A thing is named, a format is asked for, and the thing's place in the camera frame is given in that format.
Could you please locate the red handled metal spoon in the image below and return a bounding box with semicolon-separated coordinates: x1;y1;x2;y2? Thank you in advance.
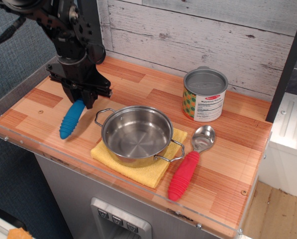
168;125;215;201

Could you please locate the orange cloth object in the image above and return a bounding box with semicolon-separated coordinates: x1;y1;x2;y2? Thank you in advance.
7;228;33;239

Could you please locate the grey toy kitchen cabinet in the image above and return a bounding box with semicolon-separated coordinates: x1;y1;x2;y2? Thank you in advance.
35;155;216;239

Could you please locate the toy food can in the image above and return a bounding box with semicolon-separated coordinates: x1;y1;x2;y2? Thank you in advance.
182;66;228;122

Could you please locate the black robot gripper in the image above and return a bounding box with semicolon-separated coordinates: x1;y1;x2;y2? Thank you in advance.
46;57;112;110

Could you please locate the blue handled metal fork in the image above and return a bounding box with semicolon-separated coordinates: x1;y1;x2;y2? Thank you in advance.
59;99;85;139

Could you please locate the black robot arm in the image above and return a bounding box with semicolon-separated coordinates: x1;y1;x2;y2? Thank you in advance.
0;0;112;109

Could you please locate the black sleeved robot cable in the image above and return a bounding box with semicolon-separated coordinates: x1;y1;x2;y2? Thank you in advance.
0;16;27;49

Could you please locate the dark grey right post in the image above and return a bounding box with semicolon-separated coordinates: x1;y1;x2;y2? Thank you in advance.
266;31;297;123

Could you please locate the stainless steel pot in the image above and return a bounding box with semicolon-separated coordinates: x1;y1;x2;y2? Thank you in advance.
95;106;185;168

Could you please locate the silver dispenser panel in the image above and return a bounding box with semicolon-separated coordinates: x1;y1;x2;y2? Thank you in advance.
91;197;153;239

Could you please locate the yellow cloth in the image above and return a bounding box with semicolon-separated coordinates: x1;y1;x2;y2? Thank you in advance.
90;127;188;189

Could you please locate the white cabinet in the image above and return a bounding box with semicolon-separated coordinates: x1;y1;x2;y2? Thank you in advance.
258;93;297;196

